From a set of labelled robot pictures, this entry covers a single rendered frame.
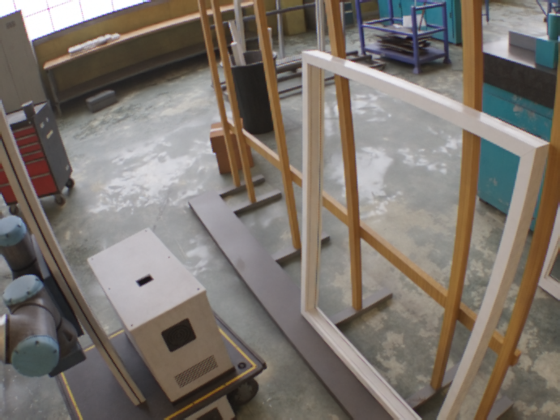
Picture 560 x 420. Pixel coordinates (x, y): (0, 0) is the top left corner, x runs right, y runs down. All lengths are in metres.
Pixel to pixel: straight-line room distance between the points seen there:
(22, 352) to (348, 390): 1.53
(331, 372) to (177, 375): 0.81
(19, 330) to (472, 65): 1.47
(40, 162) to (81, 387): 2.63
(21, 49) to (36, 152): 3.77
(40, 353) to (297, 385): 1.43
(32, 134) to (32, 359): 3.19
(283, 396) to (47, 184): 3.10
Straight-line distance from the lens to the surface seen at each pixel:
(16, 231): 1.88
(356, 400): 2.24
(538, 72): 2.77
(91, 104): 7.14
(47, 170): 4.46
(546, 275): 2.89
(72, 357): 1.60
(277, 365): 2.48
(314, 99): 1.99
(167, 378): 1.92
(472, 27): 1.28
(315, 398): 2.32
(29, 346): 1.32
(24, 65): 7.94
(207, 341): 1.89
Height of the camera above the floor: 1.97
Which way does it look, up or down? 32 degrees down
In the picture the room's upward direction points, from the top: 10 degrees counter-clockwise
